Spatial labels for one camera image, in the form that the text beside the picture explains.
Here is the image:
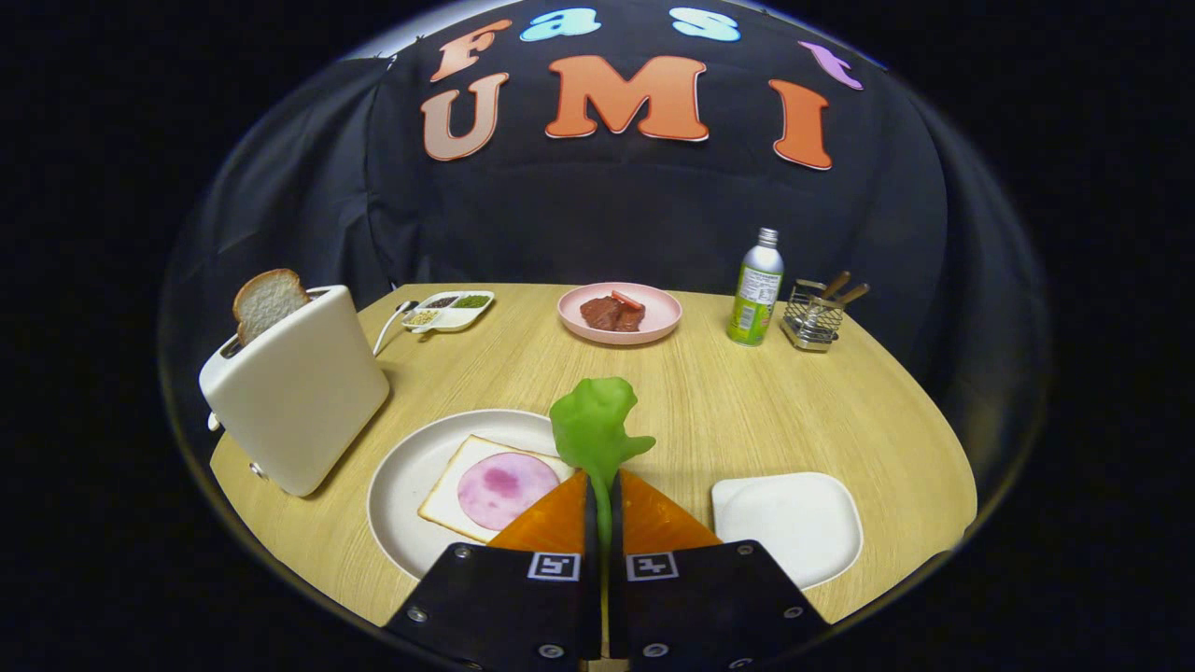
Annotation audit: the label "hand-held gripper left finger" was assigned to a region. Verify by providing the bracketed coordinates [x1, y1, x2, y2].
[383, 469, 603, 672]

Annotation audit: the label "green label metal bottle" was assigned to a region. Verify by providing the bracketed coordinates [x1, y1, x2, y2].
[727, 228, 785, 348]

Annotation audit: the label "wire mesh utensil holder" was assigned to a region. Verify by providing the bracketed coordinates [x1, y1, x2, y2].
[780, 278, 846, 353]

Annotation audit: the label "white square plate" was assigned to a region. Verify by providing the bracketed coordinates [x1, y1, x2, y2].
[711, 471, 865, 591]

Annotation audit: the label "white toaster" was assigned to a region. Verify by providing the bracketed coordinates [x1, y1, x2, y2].
[199, 285, 391, 498]

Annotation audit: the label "brown meat chunks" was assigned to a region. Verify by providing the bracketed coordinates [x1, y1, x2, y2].
[580, 295, 646, 333]

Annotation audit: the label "white bread slice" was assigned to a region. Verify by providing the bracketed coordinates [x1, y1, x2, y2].
[417, 434, 577, 545]

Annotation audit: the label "green lettuce leaf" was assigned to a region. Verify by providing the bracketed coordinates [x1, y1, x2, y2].
[549, 377, 657, 645]

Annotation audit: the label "white three-compartment condiment tray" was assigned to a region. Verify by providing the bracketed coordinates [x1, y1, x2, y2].
[402, 290, 496, 334]

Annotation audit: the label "toasted bread slice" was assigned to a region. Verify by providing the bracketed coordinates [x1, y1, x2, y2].
[232, 269, 312, 348]

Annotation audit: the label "pink ham slice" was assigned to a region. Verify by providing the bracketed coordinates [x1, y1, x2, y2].
[457, 453, 562, 532]

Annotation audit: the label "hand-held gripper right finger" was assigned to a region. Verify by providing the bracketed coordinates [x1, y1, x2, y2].
[609, 469, 832, 672]

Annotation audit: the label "cream round plate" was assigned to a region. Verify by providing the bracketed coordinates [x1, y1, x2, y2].
[367, 409, 584, 581]

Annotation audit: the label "pink round plate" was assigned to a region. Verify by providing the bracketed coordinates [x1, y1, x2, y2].
[557, 282, 683, 346]

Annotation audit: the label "black backdrop cloth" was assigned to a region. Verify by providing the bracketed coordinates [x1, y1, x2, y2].
[159, 0, 1051, 486]

